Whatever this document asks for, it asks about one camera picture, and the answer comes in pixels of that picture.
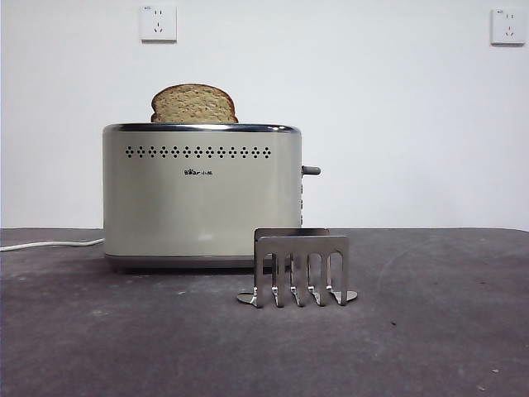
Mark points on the brown wholegrain bread slice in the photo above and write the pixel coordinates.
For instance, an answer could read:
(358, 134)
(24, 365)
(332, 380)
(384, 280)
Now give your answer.
(194, 105)

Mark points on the cream toaster with chrome rim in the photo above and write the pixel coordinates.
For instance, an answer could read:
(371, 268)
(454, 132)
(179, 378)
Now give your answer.
(165, 207)

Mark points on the stainless steel toast rack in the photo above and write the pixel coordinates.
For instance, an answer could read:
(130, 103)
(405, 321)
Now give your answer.
(300, 245)

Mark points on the grey toaster lever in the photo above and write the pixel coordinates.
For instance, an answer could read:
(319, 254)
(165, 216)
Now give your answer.
(311, 170)

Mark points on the white wall socket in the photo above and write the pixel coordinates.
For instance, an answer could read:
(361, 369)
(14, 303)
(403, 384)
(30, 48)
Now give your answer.
(507, 27)
(158, 24)

